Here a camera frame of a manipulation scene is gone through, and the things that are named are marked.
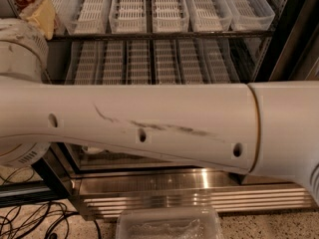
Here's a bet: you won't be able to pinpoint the black cables on floor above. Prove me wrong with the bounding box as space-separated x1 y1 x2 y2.
0 166 103 239

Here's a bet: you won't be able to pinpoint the clear plastic bin on floor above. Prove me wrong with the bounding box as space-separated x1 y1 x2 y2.
116 207 224 239

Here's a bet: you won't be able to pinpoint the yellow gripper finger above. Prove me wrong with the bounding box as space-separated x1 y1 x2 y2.
19 0 56 40

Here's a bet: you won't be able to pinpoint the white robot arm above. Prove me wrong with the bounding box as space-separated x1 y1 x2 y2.
0 18 319 200

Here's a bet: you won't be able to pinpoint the open fridge glass door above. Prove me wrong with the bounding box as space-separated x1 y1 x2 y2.
0 158 72 208

